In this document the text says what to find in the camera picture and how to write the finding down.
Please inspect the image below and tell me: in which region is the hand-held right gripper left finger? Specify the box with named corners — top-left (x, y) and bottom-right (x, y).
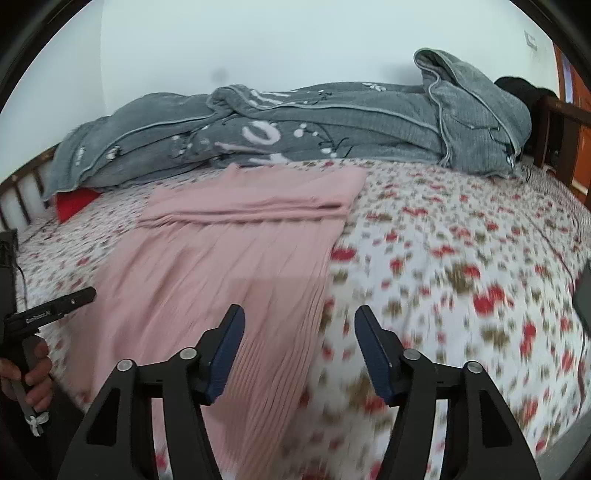
top-left (58, 304), bottom-right (245, 480)

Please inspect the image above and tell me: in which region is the orange wooden door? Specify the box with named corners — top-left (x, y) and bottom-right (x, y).
top-left (553, 41), bottom-right (591, 206)

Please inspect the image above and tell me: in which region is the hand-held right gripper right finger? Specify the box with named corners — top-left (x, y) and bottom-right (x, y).
top-left (354, 305), bottom-right (541, 480)

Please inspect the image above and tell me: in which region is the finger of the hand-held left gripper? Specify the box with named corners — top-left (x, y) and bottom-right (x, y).
top-left (54, 286), bottom-right (98, 315)

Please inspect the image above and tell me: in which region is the pink knit sweater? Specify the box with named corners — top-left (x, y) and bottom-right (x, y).
top-left (65, 164), bottom-right (369, 480)

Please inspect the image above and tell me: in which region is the red cloth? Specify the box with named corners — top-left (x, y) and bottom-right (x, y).
top-left (54, 188), bottom-right (101, 223)

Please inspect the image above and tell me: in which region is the dark grey smartphone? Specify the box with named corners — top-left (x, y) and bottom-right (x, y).
top-left (573, 263), bottom-right (591, 333)

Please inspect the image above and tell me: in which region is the grey patterned blanket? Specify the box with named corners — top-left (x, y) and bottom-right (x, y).
top-left (41, 47), bottom-right (533, 200)

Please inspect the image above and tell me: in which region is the dark wooden bed headboard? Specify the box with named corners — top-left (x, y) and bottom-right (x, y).
top-left (0, 154), bottom-right (58, 232)

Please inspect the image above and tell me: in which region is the person's left hand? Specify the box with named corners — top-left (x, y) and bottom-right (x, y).
top-left (0, 339), bottom-right (54, 414)

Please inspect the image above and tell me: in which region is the black garment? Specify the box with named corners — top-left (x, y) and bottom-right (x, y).
top-left (494, 76), bottom-right (561, 116)

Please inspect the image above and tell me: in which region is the floral bed sheet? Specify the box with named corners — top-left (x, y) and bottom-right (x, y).
top-left (0, 157), bottom-right (591, 480)

